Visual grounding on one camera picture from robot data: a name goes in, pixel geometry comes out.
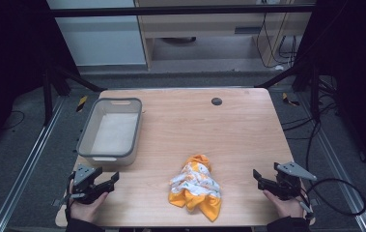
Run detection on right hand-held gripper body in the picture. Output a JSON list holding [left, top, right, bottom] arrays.
[[267, 160, 318, 214]]

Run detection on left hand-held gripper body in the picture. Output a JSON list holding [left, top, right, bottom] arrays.
[[51, 163, 109, 208]]

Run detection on white basket with grey rim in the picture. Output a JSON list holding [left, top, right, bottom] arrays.
[[75, 97, 144, 167]]

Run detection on orange and white patterned cloth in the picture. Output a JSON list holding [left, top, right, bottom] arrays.
[[167, 154, 223, 223]]

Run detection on person's right hand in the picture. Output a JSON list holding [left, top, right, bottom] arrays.
[[262, 188, 306, 220]]

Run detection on person's left hand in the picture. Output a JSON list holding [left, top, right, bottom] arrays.
[[69, 190, 110, 224]]

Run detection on yellow and black tape strip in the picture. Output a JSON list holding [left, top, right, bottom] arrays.
[[281, 92, 301, 107], [75, 95, 89, 113]]

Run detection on black metal stand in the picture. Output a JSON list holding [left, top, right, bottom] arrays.
[[253, 59, 322, 124], [41, 62, 108, 128]]

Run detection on black curtain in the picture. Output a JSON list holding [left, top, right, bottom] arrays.
[[0, 0, 82, 162], [295, 0, 366, 178]]

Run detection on white cabinet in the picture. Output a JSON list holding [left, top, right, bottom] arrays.
[[45, 0, 149, 68]]

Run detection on light wooden desk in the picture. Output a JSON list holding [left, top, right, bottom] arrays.
[[134, 0, 315, 70]]

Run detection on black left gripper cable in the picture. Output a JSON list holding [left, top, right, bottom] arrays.
[[64, 172, 76, 224]]

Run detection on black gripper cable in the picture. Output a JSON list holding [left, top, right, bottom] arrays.
[[299, 177, 366, 218], [64, 172, 76, 224]]

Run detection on aluminium floor rail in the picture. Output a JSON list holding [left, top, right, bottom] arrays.
[[0, 96, 67, 232], [298, 91, 366, 232]]

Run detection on black floor cables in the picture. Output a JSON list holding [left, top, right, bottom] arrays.
[[280, 75, 343, 172]]

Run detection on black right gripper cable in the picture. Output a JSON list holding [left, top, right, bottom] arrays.
[[299, 177, 366, 218]]

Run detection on thin black floor cable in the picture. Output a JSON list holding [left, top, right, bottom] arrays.
[[0, 109, 26, 131]]

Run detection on black hanging desk cables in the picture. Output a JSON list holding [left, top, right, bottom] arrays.
[[255, 12, 298, 70]]

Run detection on black horizontal frame bar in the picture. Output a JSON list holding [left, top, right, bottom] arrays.
[[49, 4, 316, 18]]

